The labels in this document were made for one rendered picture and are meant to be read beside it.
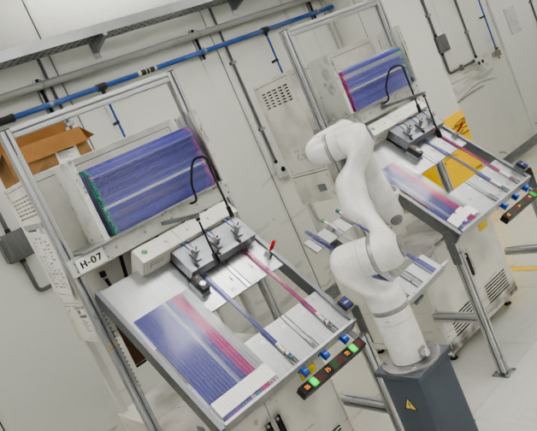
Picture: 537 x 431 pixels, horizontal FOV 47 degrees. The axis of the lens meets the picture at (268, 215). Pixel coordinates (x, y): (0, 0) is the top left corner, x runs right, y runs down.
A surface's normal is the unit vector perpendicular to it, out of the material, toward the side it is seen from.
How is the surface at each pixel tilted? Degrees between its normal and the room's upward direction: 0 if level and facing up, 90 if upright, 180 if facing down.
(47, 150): 80
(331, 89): 90
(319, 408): 90
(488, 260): 90
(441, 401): 90
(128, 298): 46
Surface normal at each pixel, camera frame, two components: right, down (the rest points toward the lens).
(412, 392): -0.71, 0.42
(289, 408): 0.58, -0.11
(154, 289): 0.14, -0.71
